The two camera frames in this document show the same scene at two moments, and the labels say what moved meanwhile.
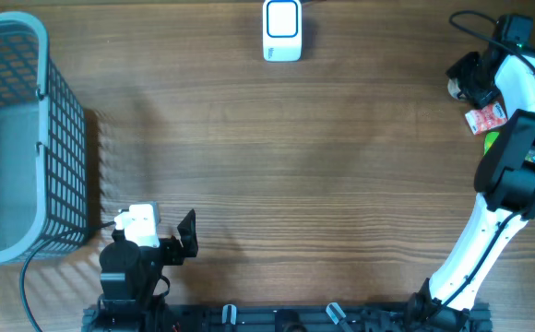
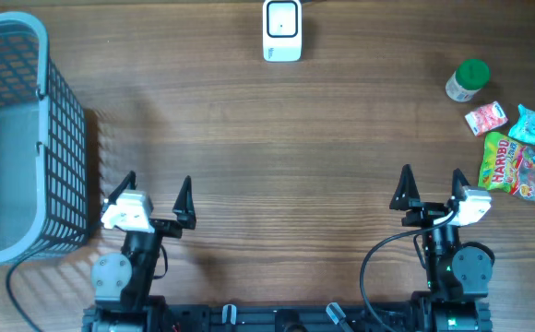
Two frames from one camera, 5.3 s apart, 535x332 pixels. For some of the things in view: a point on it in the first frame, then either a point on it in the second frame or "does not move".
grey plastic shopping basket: x=29 y=144 does not move
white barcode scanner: x=282 y=30 does not move
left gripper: x=176 y=254 → x=184 y=209
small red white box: x=486 y=117 does not move
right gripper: x=481 y=94 → x=426 y=212
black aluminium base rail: x=288 y=319 does not move
